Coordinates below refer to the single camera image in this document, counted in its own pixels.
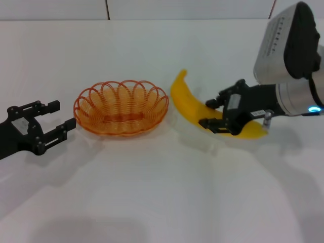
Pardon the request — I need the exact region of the silver metal fitting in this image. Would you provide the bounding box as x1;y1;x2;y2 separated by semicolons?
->
263;110;274;127

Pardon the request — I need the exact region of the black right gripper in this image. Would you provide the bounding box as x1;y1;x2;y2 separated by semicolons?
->
198;78;282;136

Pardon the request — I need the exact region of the orange wire basket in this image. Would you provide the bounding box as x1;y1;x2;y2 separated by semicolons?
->
73;79;170;138

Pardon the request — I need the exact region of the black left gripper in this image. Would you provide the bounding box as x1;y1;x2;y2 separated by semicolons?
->
0;100;77;160

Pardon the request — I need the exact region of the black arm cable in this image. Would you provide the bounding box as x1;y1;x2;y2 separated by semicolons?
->
307;73;324;108

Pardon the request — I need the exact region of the yellow banana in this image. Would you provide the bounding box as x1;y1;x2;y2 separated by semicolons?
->
170;68;269;140

